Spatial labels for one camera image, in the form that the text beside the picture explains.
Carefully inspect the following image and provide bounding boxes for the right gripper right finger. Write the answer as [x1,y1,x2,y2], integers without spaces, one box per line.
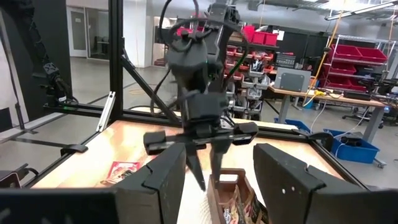
[253,143,326,224]

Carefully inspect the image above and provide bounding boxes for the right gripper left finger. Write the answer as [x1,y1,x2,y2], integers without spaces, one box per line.
[115,142,187,224]

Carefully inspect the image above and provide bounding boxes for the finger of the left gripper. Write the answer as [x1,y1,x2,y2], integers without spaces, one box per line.
[210,139,233,184]
[186,144,206,192]

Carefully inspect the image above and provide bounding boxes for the red tea packet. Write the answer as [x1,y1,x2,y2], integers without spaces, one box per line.
[100,161,143,188]

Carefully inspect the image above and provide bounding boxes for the brown wooden compartment tray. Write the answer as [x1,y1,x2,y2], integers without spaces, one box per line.
[206,167,272,224]

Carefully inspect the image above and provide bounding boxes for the white round placemat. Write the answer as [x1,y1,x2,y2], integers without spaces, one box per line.
[177,155,276,224]

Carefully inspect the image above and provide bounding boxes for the parts bin shelving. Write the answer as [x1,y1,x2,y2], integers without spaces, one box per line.
[223,24,280,123]

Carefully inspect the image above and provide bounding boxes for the blue plastic bin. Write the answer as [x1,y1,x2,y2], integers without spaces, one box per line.
[323,128,381,165]
[273,117,312,134]

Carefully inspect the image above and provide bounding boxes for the grey metal box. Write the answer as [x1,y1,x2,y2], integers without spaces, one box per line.
[273,67,312,93]

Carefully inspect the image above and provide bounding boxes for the wooden workbench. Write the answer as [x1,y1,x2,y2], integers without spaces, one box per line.
[267,84,389,144]

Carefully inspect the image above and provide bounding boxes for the rack with red bins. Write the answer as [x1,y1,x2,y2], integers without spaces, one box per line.
[319,34,398,94]

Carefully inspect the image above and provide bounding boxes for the black partition panel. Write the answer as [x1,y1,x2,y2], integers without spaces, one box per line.
[0,0,73,124]

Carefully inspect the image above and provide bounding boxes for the black frame clamp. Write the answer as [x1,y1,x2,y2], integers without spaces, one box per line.
[60,143,90,157]

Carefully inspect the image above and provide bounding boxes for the silver aluminium bracket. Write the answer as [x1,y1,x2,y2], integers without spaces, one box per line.
[95,90,117,133]

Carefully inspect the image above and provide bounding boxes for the yellow hanging cable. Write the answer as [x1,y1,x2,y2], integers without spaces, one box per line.
[302,11,343,108]

